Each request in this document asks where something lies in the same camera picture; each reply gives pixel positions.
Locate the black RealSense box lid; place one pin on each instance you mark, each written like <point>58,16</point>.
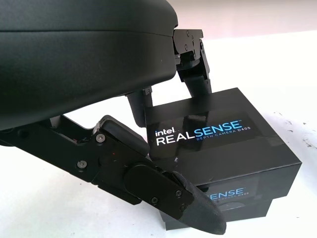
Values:
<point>223,148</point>

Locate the black camera box base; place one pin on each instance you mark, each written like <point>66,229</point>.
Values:
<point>247,210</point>

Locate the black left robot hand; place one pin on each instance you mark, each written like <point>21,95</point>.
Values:
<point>74,62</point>

